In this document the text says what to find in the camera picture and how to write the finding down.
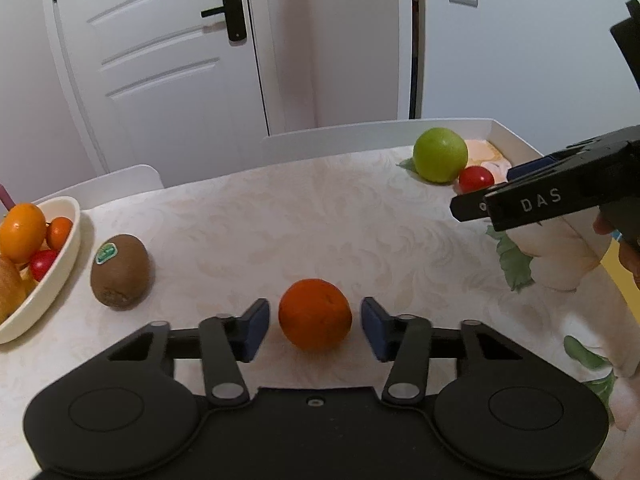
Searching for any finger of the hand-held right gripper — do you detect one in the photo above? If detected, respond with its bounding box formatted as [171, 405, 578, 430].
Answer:
[506, 152, 568, 183]
[450, 187, 493, 222]

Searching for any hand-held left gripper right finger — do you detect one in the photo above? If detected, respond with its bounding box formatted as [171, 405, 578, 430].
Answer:
[361, 296, 526, 406]

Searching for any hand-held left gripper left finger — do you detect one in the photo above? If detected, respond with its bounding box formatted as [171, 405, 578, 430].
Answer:
[107, 298, 272, 407]

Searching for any red cherry tomato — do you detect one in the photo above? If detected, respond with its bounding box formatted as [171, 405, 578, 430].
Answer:
[458, 166, 496, 195]
[29, 249, 58, 282]

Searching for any green apple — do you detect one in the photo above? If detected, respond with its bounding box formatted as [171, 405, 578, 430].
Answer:
[413, 127, 469, 184]

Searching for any small tangerine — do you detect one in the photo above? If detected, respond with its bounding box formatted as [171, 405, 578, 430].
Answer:
[278, 278, 353, 351]
[46, 216, 74, 253]

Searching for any cream bowl with duck print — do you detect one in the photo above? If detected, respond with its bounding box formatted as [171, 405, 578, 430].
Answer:
[0, 196, 82, 345]

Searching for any yellow apple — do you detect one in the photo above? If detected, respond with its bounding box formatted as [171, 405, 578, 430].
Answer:
[0, 255, 38, 323]

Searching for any orange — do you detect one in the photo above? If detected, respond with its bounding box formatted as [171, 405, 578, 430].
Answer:
[0, 202, 47, 264]

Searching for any person's right hand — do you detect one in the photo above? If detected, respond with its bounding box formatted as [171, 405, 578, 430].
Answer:
[592, 205, 640, 292]

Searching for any yellow chair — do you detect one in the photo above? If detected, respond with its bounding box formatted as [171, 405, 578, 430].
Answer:
[599, 240, 638, 311]

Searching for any white sliding door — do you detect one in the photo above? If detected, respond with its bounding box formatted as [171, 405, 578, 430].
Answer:
[410, 0, 640, 161]

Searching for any white rimmed table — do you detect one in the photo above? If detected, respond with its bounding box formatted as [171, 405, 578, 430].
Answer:
[0, 117, 640, 480]

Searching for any brown kiwi with green sticker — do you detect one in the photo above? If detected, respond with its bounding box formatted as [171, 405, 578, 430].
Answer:
[90, 234, 151, 310]

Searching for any white panel door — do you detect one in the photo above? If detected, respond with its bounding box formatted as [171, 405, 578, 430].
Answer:
[40, 0, 273, 176]

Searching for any black door lock handle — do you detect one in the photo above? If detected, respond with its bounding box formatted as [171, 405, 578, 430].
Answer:
[201, 0, 247, 42]

